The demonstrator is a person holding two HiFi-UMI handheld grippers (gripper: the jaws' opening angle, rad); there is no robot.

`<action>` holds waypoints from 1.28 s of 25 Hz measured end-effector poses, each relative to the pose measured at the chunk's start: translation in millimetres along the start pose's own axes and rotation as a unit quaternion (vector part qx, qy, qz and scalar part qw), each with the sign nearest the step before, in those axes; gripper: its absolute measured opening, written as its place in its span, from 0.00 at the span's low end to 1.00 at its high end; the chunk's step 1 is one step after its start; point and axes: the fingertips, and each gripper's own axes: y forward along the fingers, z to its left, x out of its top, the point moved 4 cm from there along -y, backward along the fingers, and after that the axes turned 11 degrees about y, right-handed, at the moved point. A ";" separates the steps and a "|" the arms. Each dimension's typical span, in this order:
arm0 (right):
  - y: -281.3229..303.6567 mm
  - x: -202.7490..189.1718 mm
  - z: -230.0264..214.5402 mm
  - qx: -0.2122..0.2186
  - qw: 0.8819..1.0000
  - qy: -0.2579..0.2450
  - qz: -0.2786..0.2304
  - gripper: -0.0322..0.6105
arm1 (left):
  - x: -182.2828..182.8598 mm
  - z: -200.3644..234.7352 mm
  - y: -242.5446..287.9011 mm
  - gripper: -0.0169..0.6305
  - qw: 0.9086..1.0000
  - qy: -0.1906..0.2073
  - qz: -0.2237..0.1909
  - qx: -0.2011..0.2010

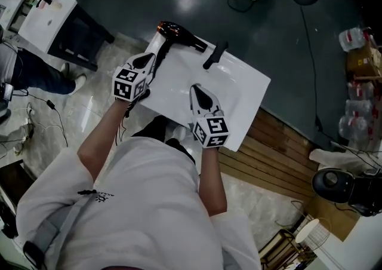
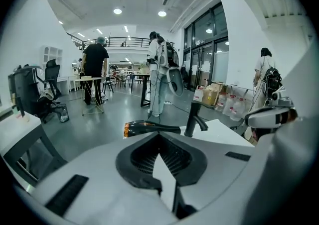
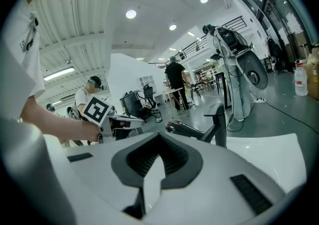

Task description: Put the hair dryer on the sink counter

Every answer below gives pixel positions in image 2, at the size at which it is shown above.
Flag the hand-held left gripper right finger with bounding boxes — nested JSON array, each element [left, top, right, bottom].
[[159, 131, 257, 225]]

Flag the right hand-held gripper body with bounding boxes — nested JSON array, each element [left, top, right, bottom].
[[268, 89, 296, 108]]

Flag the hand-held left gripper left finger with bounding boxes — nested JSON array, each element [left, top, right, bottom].
[[13, 131, 179, 225]]

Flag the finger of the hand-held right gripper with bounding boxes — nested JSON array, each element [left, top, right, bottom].
[[245, 106, 291, 129]]

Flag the white washbasin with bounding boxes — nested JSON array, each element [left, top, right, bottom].
[[122, 118, 257, 149]]

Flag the black hair dryer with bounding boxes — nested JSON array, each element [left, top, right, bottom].
[[124, 120, 182, 139]]

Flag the clear large water bottle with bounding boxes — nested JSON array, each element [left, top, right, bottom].
[[222, 94, 237, 116], [230, 97, 246, 121], [215, 94, 229, 113]]

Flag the brown cardboard box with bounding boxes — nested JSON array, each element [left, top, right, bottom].
[[201, 83, 226, 107]]

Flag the person's white shirt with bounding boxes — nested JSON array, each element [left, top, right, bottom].
[[245, 42, 319, 225]]

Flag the black mesh wastebasket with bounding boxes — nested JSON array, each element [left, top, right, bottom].
[[56, 104, 70, 123]]

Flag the white jug red label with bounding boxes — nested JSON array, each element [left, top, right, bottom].
[[193, 86, 207, 103]]

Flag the black framed glass doors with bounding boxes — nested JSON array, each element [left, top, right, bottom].
[[183, 2, 229, 93]]

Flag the black high table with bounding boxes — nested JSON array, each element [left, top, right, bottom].
[[131, 73, 152, 108]]

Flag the white rectangular sink top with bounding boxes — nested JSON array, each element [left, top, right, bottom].
[[0, 109, 42, 156]]

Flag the white oval seat lid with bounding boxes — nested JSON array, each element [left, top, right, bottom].
[[167, 67, 184, 99]]

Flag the small black faucet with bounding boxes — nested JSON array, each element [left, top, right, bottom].
[[13, 96, 25, 117]]

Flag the black office chair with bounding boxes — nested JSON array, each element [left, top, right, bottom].
[[37, 58, 63, 110]]

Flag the black white gaming chair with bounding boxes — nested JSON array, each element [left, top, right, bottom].
[[7, 66, 45, 120]]

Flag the white shelf cabinet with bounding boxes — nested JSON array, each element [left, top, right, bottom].
[[41, 44, 63, 78]]

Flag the black mezzanine railing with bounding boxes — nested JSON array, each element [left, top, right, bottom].
[[67, 32, 175, 50]]

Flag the gold wire side table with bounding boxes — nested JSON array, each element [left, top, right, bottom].
[[74, 76, 105, 116]]

